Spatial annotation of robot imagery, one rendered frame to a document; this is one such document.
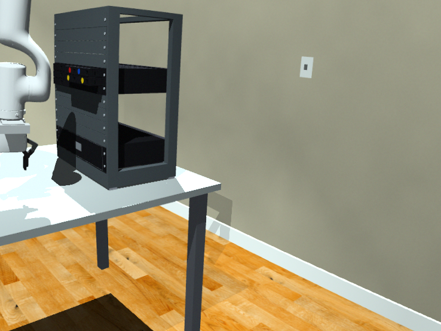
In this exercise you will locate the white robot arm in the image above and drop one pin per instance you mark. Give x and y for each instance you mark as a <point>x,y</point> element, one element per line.
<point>16,88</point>

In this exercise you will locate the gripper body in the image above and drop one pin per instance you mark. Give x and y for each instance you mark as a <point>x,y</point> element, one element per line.
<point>13,143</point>

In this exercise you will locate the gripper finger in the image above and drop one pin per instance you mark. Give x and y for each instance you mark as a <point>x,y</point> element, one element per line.
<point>29,153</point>

